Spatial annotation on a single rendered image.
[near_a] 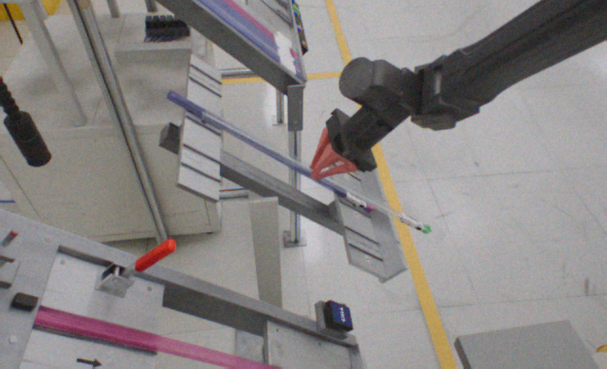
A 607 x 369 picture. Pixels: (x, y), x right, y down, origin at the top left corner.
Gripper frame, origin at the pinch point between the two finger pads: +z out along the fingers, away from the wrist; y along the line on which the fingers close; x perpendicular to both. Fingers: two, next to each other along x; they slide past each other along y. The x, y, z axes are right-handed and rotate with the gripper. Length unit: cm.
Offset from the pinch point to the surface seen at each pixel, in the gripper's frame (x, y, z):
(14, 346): -33.0, 31.1, 9.7
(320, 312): 11.5, 14.7, 14.7
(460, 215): 120, -61, 24
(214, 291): -9.3, 16.6, 15.1
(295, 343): 7.1, 19.9, 17.0
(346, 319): 15.5, 15.8, 12.7
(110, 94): -20, -58, 48
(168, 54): -5, -95, 48
